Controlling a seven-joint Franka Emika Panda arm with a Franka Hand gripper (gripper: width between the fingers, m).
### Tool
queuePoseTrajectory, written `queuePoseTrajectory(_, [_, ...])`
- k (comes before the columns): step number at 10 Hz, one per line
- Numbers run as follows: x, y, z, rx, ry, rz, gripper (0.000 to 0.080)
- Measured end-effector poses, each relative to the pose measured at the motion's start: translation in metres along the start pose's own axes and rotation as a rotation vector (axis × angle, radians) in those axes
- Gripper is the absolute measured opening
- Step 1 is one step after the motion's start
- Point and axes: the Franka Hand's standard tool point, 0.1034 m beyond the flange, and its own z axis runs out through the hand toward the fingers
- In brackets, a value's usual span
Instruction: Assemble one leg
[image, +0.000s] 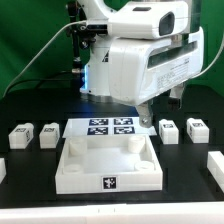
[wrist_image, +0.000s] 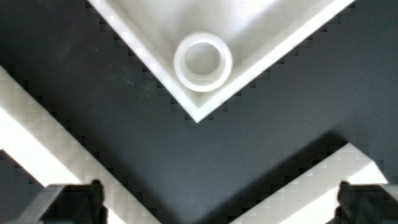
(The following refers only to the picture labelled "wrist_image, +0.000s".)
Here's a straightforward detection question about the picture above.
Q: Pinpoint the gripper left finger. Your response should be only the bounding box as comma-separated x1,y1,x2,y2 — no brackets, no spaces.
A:
11,179,107,224

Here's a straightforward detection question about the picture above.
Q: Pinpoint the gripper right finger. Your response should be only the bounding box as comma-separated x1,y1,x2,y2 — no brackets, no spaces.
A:
334,181,398,224

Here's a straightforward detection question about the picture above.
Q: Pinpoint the white square tabletop part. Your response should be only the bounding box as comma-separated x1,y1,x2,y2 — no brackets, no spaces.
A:
89,0,356,120

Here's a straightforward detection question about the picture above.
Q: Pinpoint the white L-shaped obstacle fence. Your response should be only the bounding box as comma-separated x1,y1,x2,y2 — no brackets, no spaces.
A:
0,67,388,224

